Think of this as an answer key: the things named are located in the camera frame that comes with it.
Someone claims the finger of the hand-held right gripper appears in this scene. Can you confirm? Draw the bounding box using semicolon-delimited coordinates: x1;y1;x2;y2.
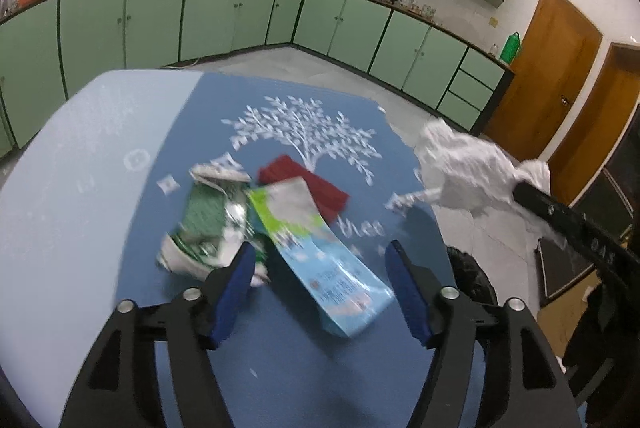
512;181;597;260

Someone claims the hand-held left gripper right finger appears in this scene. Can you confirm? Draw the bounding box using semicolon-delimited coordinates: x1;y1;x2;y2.
385;239;583;428

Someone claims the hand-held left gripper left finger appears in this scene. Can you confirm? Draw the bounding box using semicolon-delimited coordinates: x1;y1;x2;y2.
60;242;258;428

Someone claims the green packet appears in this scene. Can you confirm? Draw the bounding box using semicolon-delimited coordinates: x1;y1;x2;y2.
156;162;272;287

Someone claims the white paper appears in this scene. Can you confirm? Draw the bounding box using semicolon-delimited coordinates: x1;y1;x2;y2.
414;118;567;250

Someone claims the light blue carton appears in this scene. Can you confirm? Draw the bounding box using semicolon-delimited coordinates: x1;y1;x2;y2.
246;176;396;340

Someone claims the black glass cabinet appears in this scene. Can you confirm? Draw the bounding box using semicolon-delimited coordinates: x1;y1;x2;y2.
536;108;640;305

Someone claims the cardboard box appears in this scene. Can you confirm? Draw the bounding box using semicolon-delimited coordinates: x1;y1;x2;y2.
542;281;601;359

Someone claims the plain wooden door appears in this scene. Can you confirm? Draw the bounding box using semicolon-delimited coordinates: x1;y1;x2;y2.
547;42;640;205

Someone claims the dark red packet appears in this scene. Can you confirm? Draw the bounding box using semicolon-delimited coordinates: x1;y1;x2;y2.
257;153;350;222

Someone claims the green thermos jug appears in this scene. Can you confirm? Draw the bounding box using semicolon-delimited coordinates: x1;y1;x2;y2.
500;32;522;63

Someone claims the blue mat with tree print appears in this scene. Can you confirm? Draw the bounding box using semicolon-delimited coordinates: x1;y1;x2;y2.
117;71;490;428

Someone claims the light blue table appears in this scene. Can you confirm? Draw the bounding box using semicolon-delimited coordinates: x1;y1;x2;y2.
0;68;203;428

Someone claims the row of glass jars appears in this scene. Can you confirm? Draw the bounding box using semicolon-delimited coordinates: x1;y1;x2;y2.
400;0;437;18

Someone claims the green base cabinet run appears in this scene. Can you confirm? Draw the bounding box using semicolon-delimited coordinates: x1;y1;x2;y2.
0;0;516;161

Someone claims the wooden door with handle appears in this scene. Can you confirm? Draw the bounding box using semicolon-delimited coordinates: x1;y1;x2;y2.
482;0;604;162

